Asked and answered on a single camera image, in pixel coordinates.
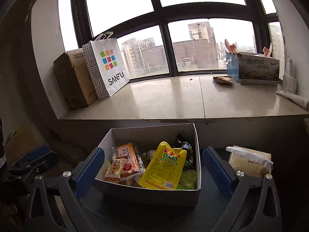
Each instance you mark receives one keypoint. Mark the beige cardboard box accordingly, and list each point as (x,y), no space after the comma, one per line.
(21,137)

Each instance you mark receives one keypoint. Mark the black snack packet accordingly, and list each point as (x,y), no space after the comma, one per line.
(184,147)

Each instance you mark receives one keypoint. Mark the white paper shopping bag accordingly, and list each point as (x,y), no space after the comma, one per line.
(111,65)

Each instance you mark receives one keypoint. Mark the green seaweed packet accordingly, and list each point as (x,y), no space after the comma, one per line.
(189,180)

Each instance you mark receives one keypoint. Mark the beige snack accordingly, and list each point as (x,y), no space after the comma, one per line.
(149,157)

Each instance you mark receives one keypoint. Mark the pink clip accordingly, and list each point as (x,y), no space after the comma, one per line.
(229,46)
(268,50)

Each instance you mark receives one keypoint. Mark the white cardboard box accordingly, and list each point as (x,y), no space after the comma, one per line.
(144,195)

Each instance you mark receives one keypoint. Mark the small beige snack packet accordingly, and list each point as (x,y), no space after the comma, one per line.
(115,171)

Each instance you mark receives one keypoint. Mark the soft tissue pack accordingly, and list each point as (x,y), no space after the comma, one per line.
(246,162)

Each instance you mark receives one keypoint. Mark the brown cardboard box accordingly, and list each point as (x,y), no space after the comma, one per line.
(72,82)

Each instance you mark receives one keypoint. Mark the crumpled brown wrapper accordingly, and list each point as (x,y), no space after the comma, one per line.
(223,80)

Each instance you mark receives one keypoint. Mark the yellow green pea packet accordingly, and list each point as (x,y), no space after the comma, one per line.
(160,171)

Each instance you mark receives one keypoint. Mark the landscape printed carton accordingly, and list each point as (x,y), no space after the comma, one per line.
(258,70)

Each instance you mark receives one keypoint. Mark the orange snack packet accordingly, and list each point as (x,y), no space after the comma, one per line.
(129,154)

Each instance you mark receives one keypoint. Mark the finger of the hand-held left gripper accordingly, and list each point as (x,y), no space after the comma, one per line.
(47,162)
(33,152)

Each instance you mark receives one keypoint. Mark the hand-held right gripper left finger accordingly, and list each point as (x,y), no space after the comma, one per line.
(89,171)

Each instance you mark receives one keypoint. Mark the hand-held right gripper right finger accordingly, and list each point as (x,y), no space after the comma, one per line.
(217,171)

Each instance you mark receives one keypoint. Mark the white tube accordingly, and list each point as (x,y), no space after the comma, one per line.
(293,99)

